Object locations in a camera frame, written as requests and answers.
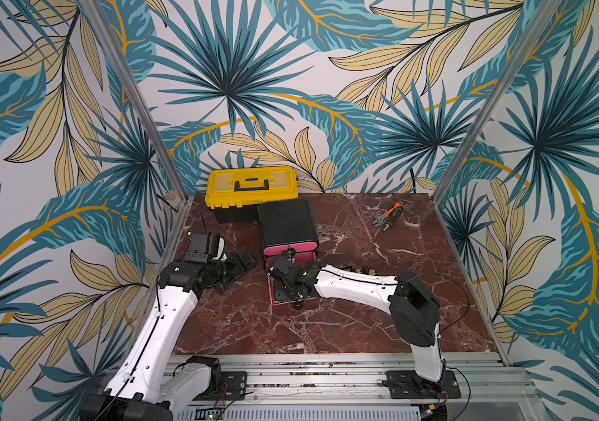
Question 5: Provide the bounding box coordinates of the pink top drawer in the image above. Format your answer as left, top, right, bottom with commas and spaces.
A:
263, 241, 319, 257

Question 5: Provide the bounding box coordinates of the black drawer cabinet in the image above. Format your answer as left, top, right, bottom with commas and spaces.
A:
257, 198, 320, 250

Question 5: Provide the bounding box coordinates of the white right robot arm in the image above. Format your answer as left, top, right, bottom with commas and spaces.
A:
266, 255, 446, 385

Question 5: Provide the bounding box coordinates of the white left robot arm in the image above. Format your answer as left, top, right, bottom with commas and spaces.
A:
78, 232, 257, 420

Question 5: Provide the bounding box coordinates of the yellow black toolbox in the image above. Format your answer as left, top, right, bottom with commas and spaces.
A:
205, 166, 299, 224

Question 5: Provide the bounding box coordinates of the orange adjustable wrench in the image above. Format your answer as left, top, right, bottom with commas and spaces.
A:
373, 202, 402, 228

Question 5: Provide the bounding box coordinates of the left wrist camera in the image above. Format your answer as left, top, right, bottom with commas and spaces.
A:
213, 235, 226, 261

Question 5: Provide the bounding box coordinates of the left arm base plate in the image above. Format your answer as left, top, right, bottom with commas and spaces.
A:
195, 371, 248, 401

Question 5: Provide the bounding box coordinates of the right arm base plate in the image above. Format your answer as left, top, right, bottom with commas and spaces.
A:
381, 370, 462, 402

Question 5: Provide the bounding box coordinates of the aluminium front rail frame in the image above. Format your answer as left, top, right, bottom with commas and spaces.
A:
164, 353, 549, 420

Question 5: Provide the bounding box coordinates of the left aluminium corner post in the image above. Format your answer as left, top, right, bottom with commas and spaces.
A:
80, 0, 189, 203

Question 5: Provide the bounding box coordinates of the aluminium corner post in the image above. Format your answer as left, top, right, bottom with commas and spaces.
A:
80, 0, 189, 203
431, 0, 562, 205

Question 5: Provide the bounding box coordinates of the right aluminium corner post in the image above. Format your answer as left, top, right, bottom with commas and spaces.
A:
431, 0, 562, 205

